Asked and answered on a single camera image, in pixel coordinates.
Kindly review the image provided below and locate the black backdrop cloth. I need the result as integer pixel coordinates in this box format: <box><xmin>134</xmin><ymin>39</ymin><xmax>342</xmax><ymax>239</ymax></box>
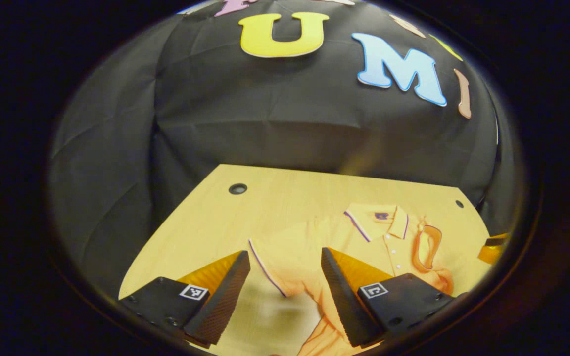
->
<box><xmin>48</xmin><ymin>0</ymin><xmax>525</xmax><ymax>297</ymax></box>

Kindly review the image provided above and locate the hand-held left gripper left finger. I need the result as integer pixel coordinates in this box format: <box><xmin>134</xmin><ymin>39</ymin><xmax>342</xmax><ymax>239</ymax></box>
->
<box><xmin>118</xmin><ymin>250</ymin><xmax>251</xmax><ymax>349</ymax></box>

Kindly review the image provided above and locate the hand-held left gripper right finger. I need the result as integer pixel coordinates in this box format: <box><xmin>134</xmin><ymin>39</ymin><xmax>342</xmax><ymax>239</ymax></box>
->
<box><xmin>321</xmin><ymin>247</ymin><xmax>456</xmax><ymax>348</ymax></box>

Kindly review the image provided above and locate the orange T-shirt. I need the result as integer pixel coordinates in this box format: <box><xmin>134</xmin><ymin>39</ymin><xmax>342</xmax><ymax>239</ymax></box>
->
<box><xmin>248</xmin><ymin>202</ymin><xmax>493</xmax><ymax>356</ymax></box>

